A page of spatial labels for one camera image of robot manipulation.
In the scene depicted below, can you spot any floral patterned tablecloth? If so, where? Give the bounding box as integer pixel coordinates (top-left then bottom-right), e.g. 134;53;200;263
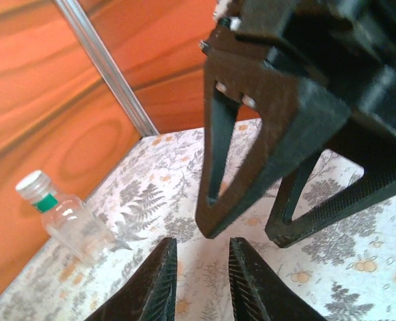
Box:
0;116;396;321

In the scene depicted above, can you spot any white bottle cap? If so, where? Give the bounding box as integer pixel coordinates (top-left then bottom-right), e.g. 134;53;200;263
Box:
15;169;52;202

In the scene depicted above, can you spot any small clear bottle green band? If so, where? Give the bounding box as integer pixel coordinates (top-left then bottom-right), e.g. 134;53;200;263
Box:
15;169;119;267

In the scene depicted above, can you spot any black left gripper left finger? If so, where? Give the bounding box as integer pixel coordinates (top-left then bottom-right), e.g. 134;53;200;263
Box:
84;236;179;321

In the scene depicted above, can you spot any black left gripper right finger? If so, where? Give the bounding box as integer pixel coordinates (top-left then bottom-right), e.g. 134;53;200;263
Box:
229;237;326;321

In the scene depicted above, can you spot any aluminium frame post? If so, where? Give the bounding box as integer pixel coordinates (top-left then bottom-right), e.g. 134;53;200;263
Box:
52;0;159;138

